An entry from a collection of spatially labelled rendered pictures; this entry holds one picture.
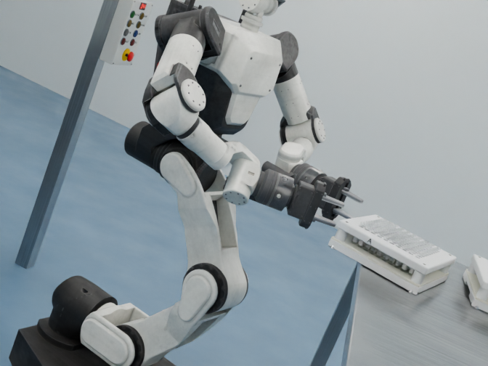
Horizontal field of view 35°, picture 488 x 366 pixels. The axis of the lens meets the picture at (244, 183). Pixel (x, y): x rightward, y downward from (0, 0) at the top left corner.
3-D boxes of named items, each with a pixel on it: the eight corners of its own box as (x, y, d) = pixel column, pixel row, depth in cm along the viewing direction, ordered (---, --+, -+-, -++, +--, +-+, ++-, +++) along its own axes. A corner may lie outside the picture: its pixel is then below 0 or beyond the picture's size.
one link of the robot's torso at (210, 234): (184, 319, 219) (147, 159, 224) (217, 309, 234) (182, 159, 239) (229, 310, 211) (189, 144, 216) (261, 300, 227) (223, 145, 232)
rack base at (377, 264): (445, 281, 203) (449, 273, 202) (415, 295, 181) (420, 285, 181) (364, 237, 213) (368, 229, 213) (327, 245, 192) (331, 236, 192)
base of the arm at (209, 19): (151, 49, 196) (152, 9, 199) (173, 70, 207) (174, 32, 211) (207, 39, 191) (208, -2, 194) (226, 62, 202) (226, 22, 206)
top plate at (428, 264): (454, 263, 201) (457, 257, 201) (424, 276, 180) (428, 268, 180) (372, 220, 212) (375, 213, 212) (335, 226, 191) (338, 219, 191)
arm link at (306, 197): (324, 179, 198) (280, 161, 197) (328, 188, 189) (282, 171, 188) (305, 223, 201) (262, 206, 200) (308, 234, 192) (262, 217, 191)
